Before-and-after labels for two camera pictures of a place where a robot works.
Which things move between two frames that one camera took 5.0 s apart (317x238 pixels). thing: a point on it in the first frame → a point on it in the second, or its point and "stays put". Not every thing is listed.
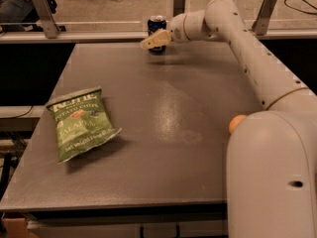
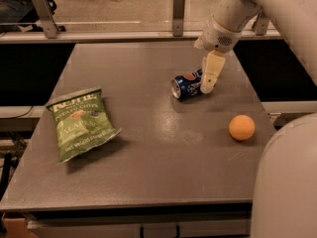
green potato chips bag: (82, 121) stays put
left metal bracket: (47, 19) stays put
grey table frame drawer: (193, 221) stays put
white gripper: (176, 30) → (218, 38)
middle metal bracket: (179, 2) stays put
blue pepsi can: (156, 24) → (188, 85)
